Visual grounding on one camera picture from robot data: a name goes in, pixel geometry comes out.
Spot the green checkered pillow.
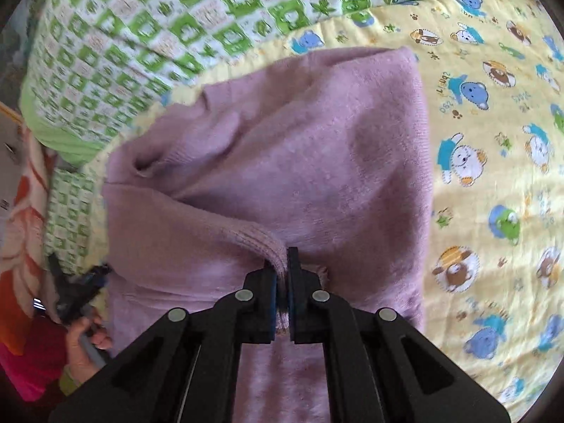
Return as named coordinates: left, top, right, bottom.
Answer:
left=44, top=170, right=106, bottom=274

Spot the person's left hand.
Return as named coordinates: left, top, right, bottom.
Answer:
left=64, top=317, right=114, bottom=384

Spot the purple knit sweater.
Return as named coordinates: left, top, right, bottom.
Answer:
left=101, top=46, right=435, bottom=423

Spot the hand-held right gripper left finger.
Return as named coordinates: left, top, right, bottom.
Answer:
left=48, top=260, right=283, bottom=423

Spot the green checkered quilt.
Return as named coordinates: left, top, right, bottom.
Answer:
left=20, top=0, right=542, bottom=166

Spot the red pink cloth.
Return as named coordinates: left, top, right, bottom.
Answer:
left=0, top=313, right=69, bottom=403

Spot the orange floral blanket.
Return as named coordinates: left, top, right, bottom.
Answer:
left=0, top=128, right=58, bottom=318

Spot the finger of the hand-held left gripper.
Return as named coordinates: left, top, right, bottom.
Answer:
left=81, top=263, right=111, bottom=294

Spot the yellow bear print bedsheet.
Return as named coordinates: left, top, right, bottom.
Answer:
left=84, top=0, right=564, bottom=415

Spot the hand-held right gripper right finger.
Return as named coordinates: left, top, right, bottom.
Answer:
left=286, top=247, right=512, bottom=423

